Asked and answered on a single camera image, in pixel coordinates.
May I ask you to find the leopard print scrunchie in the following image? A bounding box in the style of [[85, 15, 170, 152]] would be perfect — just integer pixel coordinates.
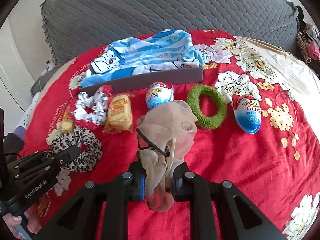
[[47, 128, 103, 172]]

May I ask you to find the small yellow packaged cake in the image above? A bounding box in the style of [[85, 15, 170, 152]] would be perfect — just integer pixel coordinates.
[[46, 109, 75, 146]]

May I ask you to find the white red floral scrunchie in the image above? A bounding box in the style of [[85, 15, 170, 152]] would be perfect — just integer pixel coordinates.
[[71, 85, 112, 131]]

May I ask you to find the yellow packaged rice cake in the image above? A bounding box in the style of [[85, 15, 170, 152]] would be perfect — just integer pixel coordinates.
[[103, 93, 133, 134]]

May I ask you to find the green fuzzy hair ring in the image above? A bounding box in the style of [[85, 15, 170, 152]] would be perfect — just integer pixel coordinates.
[[186, 84, 228, 130]]

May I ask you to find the beige sheer stocking bundle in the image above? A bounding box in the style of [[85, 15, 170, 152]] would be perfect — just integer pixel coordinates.
[[136, 100, 197, 212]]

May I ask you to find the large blue red toy egg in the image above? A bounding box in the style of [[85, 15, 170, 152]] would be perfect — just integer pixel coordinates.
[[232, 94, 261, 134]]

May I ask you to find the person's left hand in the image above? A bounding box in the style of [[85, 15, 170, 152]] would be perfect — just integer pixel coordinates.
[[3, 204, 42, 239]]

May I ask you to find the grey pillow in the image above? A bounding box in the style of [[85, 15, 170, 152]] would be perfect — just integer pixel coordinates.
[[30, 68, 58, 96]]

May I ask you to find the red floral bedspread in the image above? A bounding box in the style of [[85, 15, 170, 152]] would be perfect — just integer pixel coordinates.
[[20, 30, 319, 239]]

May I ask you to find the grey quilted headboard cover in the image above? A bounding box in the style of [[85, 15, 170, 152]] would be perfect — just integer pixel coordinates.
[[41, 0, 298, 65]]

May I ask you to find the grey storage tray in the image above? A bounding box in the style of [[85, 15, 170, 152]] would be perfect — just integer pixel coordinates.
[[80, 67, 203, 96]]

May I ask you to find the blue white striped cloth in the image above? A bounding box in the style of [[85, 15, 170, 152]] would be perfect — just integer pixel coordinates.
[[80, 29, 206, 88]]

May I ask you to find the pile of clothes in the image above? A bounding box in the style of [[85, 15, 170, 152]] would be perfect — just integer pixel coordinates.
[[296, 5, 319, 78]]

